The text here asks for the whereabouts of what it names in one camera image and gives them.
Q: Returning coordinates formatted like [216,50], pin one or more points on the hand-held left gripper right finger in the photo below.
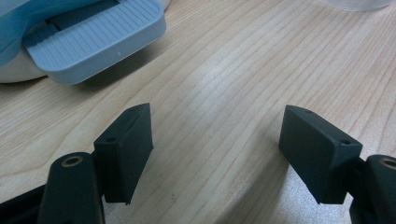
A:
[317,155]

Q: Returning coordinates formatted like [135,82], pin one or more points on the white pedal trash can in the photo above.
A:
[93,46]

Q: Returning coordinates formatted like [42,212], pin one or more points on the small pale round object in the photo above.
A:
[355,4]

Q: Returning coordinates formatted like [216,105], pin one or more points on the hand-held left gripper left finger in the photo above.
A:
[124,155]

